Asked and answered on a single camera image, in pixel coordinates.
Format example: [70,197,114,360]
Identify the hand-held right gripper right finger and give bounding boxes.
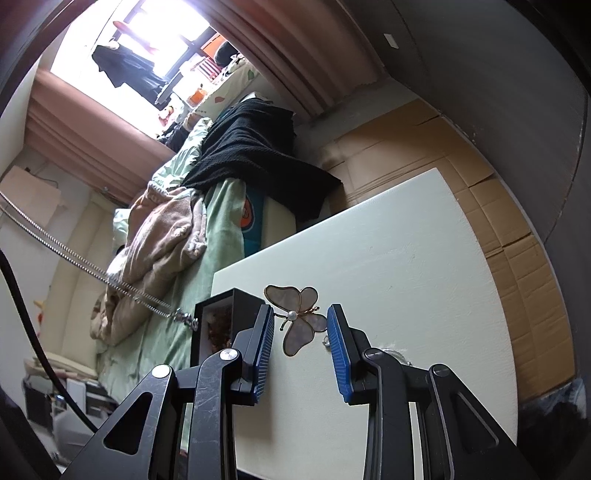
[325,303,541,480]

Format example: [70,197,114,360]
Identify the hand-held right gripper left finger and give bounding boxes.
[65,302,276,480]

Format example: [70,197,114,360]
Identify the black jewelry box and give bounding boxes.
[190,288,266,367]

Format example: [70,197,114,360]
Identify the butterfly brooch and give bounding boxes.
[264,285,329,357]

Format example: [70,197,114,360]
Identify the silver chain necklace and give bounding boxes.
[0,191,200,330]

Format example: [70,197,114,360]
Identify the green bedsheet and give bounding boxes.
[97,115,250,402]

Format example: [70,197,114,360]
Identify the beige fleece blanket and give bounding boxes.
[90,182,208,344]

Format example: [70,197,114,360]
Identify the beige padded headboard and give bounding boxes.
[0,189,121,370]

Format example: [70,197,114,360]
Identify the black knit blanket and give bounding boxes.
[182,98,342,222]

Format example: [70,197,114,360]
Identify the flattened cardboard sheets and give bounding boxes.
[321,98,575,402]

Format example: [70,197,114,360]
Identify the dark plastic bag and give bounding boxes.
[522,376,587,444]

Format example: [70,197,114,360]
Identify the printed window seat cushion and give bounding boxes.
[189,60,259,116]

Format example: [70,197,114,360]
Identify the pink curtain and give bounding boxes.
[25,69,174,206]
[203,0,386,121]

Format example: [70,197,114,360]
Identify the dark grey wardrobe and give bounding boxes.
[392,0,591,245]

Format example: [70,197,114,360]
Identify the hanging dark clothes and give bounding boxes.
[92,44,169,100]

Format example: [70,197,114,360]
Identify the pale sheet on wall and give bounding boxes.
[0,165,63,217]

